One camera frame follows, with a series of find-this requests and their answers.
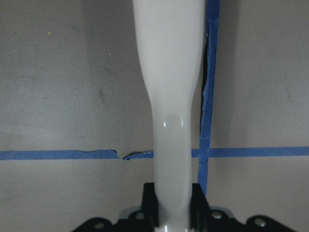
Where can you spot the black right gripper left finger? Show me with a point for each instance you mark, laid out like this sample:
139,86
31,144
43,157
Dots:
149,204

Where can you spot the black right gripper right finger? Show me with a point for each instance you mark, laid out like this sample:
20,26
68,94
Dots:
199,208

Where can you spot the beige hand brush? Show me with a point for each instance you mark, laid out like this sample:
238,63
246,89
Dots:
170,40

